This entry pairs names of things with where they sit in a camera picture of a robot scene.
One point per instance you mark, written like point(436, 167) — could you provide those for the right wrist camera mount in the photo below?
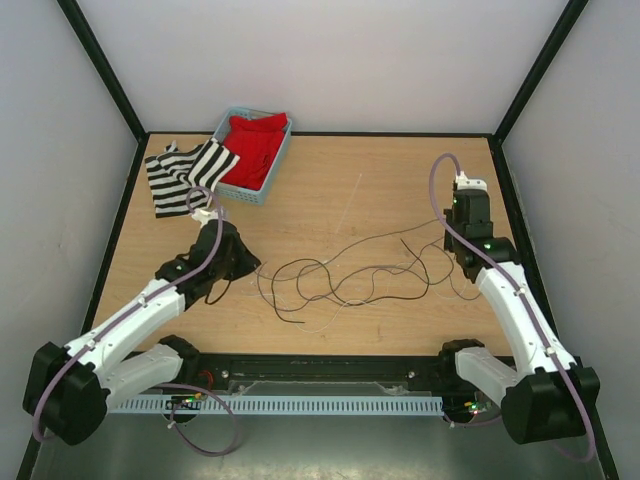
point(463, 182)

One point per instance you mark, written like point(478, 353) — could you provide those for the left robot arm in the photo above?
point(71, 388)

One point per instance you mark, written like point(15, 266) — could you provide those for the black white striped cloth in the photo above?
point(173, 173)

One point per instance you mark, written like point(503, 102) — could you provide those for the red cloth in basket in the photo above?
point(256, 143)

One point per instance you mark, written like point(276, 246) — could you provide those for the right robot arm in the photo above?
point(546, 395)

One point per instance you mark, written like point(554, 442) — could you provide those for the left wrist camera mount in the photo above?
point(204, 216)

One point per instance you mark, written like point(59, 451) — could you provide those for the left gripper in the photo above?
point(249, 262)

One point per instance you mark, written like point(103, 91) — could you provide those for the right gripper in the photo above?
point(449, 215)

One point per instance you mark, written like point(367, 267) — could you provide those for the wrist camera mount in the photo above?
point(463, 182)
point(204, 216)

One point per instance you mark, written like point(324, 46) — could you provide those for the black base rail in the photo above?
point(418, 373)

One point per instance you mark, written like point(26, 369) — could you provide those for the light blue plastic basket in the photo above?
point(241, 194)

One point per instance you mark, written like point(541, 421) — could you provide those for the light blue cable duct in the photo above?
point(284, 405)

